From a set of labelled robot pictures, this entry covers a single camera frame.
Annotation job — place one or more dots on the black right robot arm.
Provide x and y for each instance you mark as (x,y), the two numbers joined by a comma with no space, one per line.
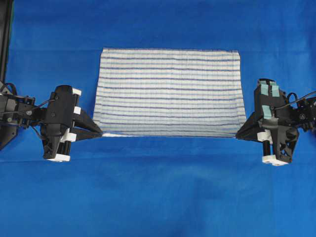
(303,115)

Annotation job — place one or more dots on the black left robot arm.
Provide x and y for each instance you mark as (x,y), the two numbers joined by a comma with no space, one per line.
(20,112)

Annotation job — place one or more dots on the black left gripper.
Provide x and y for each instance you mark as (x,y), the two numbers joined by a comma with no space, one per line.
(59,118)

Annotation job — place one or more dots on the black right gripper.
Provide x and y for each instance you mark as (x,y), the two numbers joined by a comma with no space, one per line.
(271,124)

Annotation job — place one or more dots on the blue table cloth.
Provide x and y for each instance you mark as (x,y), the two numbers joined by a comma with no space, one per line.
(158,186)

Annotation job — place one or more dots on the black frame post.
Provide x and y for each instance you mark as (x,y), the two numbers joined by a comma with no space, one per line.
(6,16)

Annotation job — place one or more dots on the blue striped white towel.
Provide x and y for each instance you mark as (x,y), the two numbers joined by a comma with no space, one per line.
(169,92)

